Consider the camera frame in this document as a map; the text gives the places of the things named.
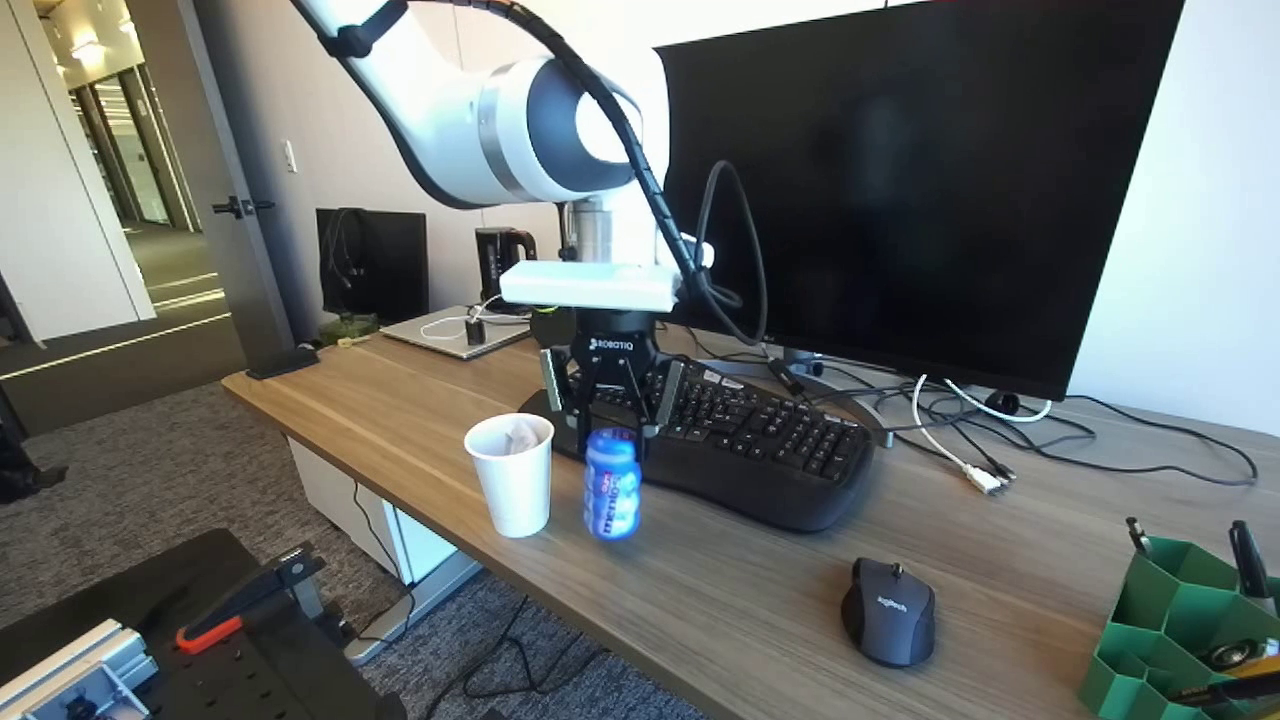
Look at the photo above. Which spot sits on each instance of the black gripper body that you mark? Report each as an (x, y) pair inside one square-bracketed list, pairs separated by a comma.
[(610, 353)]

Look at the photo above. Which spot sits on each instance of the black computer monitor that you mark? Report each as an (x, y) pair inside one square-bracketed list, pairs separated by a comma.
[(930, 187)]

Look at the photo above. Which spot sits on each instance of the silver laptop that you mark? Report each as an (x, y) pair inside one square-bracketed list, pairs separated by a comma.
[(445, 330)]

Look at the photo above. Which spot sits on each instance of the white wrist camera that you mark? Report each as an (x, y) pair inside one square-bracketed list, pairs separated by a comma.
[(628, 279)]

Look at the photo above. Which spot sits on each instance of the white paper cup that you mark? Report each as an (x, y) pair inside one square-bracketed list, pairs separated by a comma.
[(515, 463)]

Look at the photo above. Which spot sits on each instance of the orange black clamp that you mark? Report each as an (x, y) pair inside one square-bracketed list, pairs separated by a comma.
[(280, 582)]

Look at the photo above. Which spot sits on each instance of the green pen holder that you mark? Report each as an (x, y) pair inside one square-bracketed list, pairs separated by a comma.
[(1190, 632)]

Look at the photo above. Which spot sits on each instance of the blue plastic bottle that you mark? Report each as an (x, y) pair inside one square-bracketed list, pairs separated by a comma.
[(612, 487)]

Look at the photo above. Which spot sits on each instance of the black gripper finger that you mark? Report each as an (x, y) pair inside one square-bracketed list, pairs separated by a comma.
[(551, 381), (669, 395)]

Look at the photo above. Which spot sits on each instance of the black perforated robot cart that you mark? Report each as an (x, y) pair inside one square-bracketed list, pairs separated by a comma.
[(111, 655)]

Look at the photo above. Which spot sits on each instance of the small black adapter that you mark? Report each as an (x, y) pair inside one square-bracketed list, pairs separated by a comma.
[(474, 330)]

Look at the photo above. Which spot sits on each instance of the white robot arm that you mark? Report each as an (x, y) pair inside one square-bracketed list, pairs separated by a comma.
[(582, 126)]

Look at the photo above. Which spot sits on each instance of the black computer mouse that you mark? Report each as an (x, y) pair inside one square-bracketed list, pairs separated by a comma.
[(890, 612)]

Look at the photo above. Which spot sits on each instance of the black electric kettle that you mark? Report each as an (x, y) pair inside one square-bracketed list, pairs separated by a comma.
[(498, 248)]

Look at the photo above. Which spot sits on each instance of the black computer keyboard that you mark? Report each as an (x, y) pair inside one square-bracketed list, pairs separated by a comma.
[(759, 453)]

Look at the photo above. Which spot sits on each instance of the small black monitor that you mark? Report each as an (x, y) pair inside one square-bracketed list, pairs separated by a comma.
[(374, 263)]

